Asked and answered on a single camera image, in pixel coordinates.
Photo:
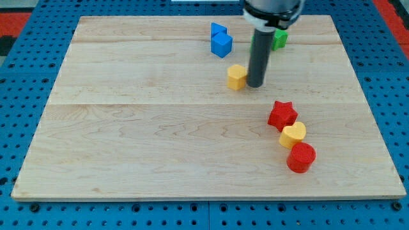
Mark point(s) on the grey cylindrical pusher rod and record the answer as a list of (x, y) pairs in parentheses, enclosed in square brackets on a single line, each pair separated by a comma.
[(260, 52)]

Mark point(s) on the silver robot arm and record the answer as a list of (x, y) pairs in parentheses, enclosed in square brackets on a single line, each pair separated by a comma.
[(267, 16)]

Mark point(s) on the yellow heart block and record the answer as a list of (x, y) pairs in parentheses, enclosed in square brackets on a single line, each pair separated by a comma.
[(292, 135)]

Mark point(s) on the green block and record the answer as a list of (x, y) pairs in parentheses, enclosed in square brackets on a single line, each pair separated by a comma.
[(280, 39)]

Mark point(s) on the blue cube block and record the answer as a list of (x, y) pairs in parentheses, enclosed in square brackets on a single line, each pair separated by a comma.
[(221, 44)]

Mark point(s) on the yellow hexagon block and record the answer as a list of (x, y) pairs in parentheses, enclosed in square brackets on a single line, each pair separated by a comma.
[(237, 75)]

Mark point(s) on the blue triangular block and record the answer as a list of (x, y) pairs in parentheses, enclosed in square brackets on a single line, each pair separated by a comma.
[(216, 28)]

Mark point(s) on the red star block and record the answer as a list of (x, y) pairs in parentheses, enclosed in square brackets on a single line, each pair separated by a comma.
[(282, 114)]

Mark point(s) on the red cylinder block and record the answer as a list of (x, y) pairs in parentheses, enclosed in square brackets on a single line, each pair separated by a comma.
[(301, 157)]

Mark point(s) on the wooden board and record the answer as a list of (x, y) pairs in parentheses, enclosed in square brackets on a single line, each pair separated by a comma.
[(140, 111)]

